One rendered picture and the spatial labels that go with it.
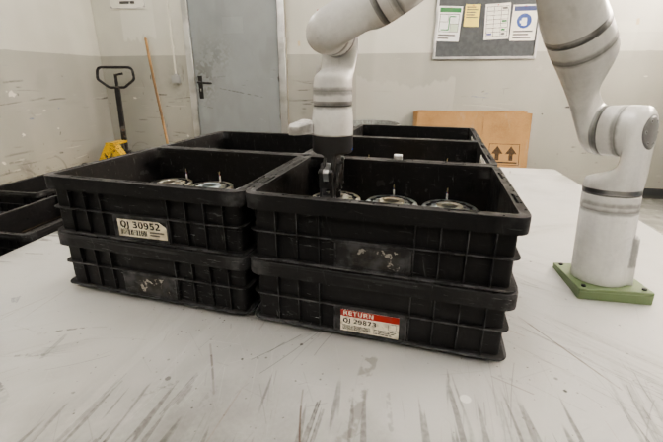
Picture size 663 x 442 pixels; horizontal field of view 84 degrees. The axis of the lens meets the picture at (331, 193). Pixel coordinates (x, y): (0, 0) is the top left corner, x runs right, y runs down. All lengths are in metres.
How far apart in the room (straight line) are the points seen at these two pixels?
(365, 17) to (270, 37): 3.43
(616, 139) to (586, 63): 0.17
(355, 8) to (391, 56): 3.21
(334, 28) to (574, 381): 0.61
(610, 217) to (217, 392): 0.71
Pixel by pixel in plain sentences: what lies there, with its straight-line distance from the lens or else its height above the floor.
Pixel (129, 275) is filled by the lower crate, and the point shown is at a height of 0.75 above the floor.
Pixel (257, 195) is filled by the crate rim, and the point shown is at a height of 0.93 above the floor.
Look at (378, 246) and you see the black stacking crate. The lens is 0.53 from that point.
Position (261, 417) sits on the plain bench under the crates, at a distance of 0.53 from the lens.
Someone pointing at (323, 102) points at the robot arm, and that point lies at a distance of 0.65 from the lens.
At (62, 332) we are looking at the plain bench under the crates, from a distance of 0.77.
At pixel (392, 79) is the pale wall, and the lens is 3.83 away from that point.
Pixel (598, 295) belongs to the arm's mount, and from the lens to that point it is 0.86.
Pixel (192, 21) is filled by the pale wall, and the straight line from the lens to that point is 4.39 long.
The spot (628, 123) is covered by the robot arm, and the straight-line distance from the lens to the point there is 0.81.
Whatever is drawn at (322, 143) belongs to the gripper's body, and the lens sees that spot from 0.66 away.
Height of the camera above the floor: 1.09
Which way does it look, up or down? 17 degrees down
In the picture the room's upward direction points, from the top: straight up
